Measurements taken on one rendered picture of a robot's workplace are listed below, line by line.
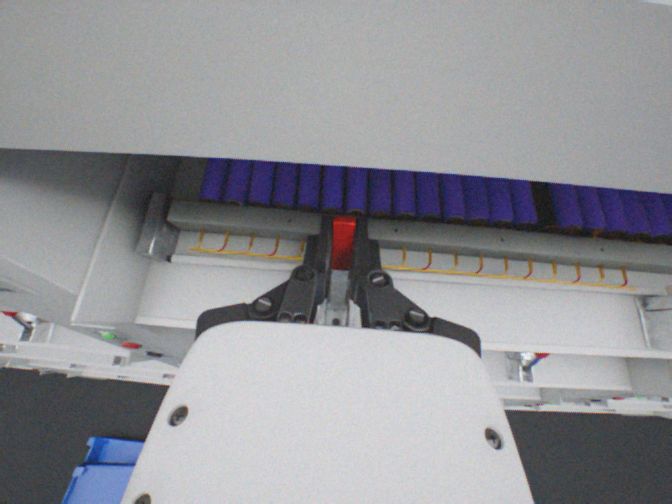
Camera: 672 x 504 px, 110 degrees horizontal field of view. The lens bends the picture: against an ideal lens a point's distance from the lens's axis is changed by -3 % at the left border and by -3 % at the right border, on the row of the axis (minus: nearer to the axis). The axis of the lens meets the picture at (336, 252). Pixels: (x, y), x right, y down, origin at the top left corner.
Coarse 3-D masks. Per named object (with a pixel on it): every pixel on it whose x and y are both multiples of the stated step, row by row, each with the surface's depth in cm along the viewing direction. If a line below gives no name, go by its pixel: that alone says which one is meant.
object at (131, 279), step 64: (128, 192) 18; (192, 192) 22; (128, 256) 18; (256, 256) 21; (384, 256) 21; (448, 256) 21; (128, 320) 18; (192, 320) 19; (448, 320) 20; (512, 320) 20; (576, 320) 20
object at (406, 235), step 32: (192, 224) 20; (224, 224) 19; (256, 224) 19; (288, 224) 19; (320, 224) 19; (384, 224) 19; (416, 224) 19; (448, 224) 19; (288, 256) 20; (480, 256) 20; (512, 256) 20; (544, 256) 19; (576, 256) 19; (608, 256) 19; (640, 256) 19
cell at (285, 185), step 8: (280, 168) 21; (288, 168) 21; (296, 168) 22; (280, 176) 21; (288, 176) 21; (296, 176) 22; (280, 184) 21; (288, 184) 21; (296, 184) 22; (280, 192) 20; (288, 192) 20; (272, 200) 21; (280, 200) 20; (288, 200) 20
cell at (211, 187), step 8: (208, 160) 21; (216, 160) 21; (224, 160) 22; (208, 168) 21; (216, 168) 21; (224, 168) 21; (208, 176) 21; (216, 176) 21; (224, 176) 21; (208, 184) 20; (216, 184) 21; (224, 184) 21; (200, 192) 21; (208, 192) 20; (216, 192) 21; (200, 200) 21; (208, 200) 21; (216, 200) 21
